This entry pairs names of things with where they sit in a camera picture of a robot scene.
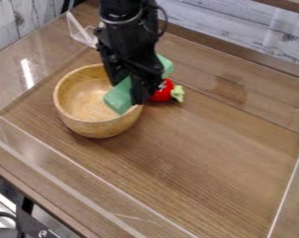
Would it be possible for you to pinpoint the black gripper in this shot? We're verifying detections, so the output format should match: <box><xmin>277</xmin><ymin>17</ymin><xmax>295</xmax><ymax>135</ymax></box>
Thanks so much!
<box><xmin>95</xmin><ymin>17</ymin><xmax>165</xmax><ymax>105</ymax></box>

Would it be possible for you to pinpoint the green foam block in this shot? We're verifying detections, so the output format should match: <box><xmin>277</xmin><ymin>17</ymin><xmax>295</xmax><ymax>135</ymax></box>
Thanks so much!
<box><xmin>102</xmin><ymin>54</ymin><xmax>173</xmax><ymax>114</ymax></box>

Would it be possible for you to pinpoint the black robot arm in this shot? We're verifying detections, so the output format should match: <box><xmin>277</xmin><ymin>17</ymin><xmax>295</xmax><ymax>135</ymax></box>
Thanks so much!
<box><xmin>94</xmin><ymin>0</ymin><xmax>167</xmax><ymax>104</ymax></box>

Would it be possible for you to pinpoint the wooden brown bowl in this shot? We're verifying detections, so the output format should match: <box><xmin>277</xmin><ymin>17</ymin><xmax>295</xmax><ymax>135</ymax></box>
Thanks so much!
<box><xmin>52</xmin><ymin>64</ymin><xmax>143</xmax><ymax>139</ymax></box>

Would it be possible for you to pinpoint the red plush strawberry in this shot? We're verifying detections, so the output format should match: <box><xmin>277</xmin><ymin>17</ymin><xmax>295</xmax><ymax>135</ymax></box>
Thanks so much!
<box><xmin>149</xmin><ymin>78</ymin><xmax>183</xmax><ymax>102</ymax></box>

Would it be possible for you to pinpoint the clear acrylic corner bracket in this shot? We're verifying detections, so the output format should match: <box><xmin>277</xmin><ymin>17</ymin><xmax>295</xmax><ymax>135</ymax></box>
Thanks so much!
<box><xmin>65</xmin><ymin>12</ymin><xmax>97</xmax><ymax>48</ymax></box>

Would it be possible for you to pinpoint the clear acrylic wall panel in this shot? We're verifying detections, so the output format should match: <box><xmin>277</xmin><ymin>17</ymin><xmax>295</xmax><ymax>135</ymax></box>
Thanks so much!
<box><xmin>0</xmin><ymin>115</ymin><xmax>197</xmax><ymax>238</ymax></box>

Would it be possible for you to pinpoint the black table leg frame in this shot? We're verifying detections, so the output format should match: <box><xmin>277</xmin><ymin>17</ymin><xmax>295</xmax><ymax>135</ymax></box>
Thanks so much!
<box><xmin>0</xmin><ymin>195</ymin><xmax>61</xmax><ymax>238</ymax></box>

